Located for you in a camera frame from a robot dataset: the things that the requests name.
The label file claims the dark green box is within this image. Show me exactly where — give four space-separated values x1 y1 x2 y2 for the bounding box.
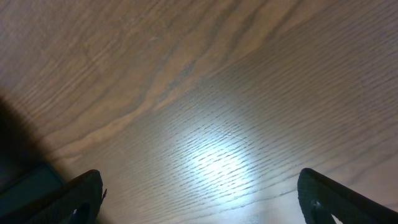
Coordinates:
1 163 65 217

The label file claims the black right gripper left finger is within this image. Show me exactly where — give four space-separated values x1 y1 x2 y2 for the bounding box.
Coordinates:
1 170 103 224

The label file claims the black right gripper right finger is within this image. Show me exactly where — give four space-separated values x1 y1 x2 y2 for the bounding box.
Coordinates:
297 168 397 224

